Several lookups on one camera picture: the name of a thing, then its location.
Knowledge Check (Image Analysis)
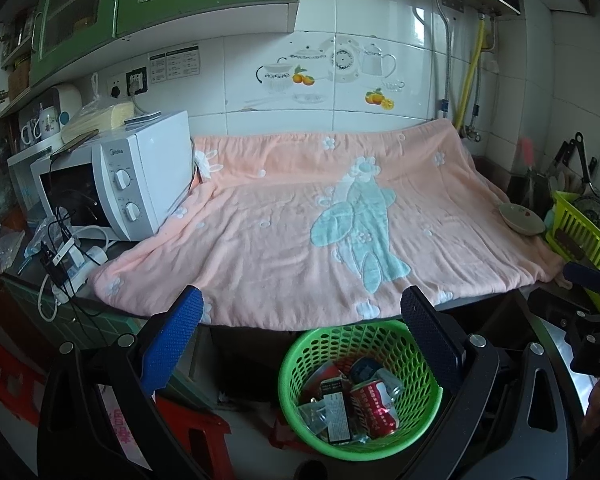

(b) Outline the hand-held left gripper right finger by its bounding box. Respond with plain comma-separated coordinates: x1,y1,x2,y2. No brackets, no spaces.
401,285,581,480

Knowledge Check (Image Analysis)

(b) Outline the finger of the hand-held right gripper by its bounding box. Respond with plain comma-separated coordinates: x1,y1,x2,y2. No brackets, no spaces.
562,261,600,293
527,287,598,333

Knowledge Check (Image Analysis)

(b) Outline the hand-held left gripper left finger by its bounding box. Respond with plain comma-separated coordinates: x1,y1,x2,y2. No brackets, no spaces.
35,285,203,480

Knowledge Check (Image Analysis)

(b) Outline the blue drink can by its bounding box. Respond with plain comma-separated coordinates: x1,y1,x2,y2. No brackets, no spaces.
350,357,405,396

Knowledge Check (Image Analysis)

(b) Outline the red drink can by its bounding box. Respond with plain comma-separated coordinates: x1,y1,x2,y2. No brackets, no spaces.
350,380,400,436

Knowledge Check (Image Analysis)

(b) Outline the small black box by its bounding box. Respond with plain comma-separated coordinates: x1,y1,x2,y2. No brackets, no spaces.
320,379,355,445

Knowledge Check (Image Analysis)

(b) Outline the green plastic basket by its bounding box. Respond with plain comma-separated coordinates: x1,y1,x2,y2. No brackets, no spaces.
278,319,443,460

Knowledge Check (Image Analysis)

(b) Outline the silver wrapper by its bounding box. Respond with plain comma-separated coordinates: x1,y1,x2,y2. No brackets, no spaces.
299,401,331,433

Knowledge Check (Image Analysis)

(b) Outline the cleaver knife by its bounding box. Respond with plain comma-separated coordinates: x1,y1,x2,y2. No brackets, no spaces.
555,230,586,261

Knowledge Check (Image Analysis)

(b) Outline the dark frying pan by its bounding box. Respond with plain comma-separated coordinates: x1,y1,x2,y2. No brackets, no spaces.
572,132,600,241

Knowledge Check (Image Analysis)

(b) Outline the green dish rack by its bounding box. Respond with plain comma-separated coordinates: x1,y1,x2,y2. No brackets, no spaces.
545,190,600,311

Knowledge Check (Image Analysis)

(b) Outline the ceramic bowl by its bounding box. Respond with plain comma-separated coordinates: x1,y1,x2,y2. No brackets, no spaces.
498,202,547,237

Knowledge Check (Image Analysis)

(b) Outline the white printed plastic bag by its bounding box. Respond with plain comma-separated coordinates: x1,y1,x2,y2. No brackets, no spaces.
95,385,146,471

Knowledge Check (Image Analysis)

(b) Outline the white power strip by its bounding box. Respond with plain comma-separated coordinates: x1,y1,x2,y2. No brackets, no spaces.
50,245,108,306

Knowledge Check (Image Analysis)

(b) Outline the pink floral blanket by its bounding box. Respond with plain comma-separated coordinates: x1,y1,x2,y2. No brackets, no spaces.
89,122,563,332

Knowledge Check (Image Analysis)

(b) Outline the green base cabinet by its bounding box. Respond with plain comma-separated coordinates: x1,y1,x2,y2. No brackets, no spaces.
2,275,146,356

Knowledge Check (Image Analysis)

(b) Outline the white microwave oven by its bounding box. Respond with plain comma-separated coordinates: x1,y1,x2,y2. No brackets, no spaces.
30,110,196,243

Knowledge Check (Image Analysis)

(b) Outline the clear plastic bag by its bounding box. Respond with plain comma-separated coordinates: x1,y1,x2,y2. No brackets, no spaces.
0,222,26,271

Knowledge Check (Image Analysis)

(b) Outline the yellow noodle packet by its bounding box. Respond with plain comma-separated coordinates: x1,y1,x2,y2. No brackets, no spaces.
61,101,136,143

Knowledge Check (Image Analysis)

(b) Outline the white rounded appliance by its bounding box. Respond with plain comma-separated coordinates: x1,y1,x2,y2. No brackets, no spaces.
45,85,83,126

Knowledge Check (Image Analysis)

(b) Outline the metal flexible hose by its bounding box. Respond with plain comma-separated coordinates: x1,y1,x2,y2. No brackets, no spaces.
467,17,498,136
436,0,453,121

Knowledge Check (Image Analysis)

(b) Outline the yellow gas hose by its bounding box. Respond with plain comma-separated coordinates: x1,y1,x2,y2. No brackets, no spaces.
452,17,486,128

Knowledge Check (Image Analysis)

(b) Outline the black wall socket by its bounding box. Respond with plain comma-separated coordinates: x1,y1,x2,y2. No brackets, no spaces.
125,67,148,95

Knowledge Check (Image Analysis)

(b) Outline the wall notice sticker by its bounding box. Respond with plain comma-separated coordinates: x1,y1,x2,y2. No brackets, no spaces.
147,45,201,83

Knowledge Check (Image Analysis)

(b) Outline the green wall cabinet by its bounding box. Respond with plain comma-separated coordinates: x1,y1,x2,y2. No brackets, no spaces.
27,0,301,88

